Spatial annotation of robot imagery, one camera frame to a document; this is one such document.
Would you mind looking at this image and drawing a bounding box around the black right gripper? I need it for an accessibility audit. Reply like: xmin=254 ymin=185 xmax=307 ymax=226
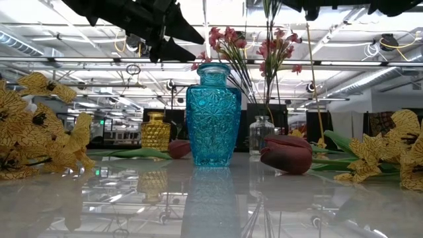
xmin=280 ymin=0 xmax=331 ymax=21

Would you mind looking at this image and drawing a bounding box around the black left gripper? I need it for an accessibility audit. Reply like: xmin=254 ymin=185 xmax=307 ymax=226
xmin=61 ymin=0 xmax=206 ymax=63

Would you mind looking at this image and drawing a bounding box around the blue cut-glass vase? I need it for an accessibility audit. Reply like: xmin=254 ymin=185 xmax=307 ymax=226
xmin=185 ymin=62 xmax=243 ymax=167

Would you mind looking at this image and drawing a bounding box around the dark red artificial tulip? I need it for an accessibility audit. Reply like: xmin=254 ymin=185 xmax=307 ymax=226
xmin=87 ymin=139 xmax=192 ymax=161
xmin=260 ymin=130 xmax=401 ymax=181

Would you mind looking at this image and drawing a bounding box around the yellow artificial flower bunch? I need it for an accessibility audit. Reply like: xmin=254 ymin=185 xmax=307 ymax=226
xmin=333 ymin=108 xmax=423 ymax=192
xmin=0 ymin=71 xmax=96 ymax=181

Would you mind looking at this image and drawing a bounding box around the yellow glass vase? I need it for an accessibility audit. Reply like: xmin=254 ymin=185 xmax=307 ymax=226
xmin=141 ymin=111 xmax=171 ymax=152

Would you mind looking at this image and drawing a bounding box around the clear glass vase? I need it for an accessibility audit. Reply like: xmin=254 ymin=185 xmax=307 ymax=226
xmin=249 ymin=115 xmax=276 ymax=156

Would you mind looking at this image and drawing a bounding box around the white partition panel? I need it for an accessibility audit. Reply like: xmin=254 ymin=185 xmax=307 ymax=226
xmin=330 ymin=111 xmax=364 ymax=139

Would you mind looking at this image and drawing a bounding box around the white robot figure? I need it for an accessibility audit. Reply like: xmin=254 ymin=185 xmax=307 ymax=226
xmin=22 ymin=95 xmax=38 ymax=114

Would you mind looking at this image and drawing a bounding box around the black ceiling cable reel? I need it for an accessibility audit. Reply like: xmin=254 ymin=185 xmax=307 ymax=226
xmin=125 ymin=34 xmax=149 ymax=54
xmin=379 ymin=32 xmax=400 ymax=52

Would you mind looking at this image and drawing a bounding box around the yellow hanging cable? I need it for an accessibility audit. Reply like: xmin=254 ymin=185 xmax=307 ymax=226
xmin=305 ymin=22 xmax=327 ymax=149

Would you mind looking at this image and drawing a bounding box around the silver ventilation duct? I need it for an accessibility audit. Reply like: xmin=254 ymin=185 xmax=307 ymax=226
xmin=325 ymin=46 xmax=423 ymax=99
xmin=0 ymin=31 xmax=46 ymax=57

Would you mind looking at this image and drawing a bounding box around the black metal table frame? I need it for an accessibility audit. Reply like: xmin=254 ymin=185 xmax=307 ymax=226
xmin=86 ymin=141 xmax=250 ymax=153

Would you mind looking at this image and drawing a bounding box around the patterned wall tapestry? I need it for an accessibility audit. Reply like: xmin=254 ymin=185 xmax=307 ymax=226
xmin=368 ymin=111 xmax=399 ymax=137

